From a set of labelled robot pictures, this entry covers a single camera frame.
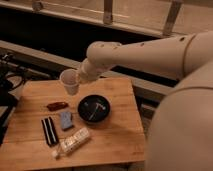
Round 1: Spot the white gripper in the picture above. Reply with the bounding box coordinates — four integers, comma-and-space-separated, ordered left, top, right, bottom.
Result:
77, 65, 100, 84

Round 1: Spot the white ceramic cup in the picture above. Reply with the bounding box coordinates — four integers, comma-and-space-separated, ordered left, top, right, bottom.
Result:
59, 69, 79, 95

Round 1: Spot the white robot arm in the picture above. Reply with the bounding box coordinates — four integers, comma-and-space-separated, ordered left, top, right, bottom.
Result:
78, 31, 213, 171

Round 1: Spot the black ceramic bowl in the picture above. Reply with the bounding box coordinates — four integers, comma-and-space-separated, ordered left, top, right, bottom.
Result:
77, 95, 111, 124

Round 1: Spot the dark red glossy object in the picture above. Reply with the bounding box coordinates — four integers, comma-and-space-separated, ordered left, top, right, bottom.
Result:
47, 102, 68, 111

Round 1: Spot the blue sponge block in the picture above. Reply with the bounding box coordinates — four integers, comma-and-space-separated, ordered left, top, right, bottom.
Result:
60, 111, 73, 131

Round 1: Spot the black white striped case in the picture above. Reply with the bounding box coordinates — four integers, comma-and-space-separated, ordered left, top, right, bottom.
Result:
41, 117, 59, 147

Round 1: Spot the black equipment with cables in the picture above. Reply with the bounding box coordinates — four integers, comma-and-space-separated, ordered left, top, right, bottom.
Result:
0, 53, 26, 145

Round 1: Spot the metal rail frame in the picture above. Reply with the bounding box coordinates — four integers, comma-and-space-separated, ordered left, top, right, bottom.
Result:
0, 0, 213, 37

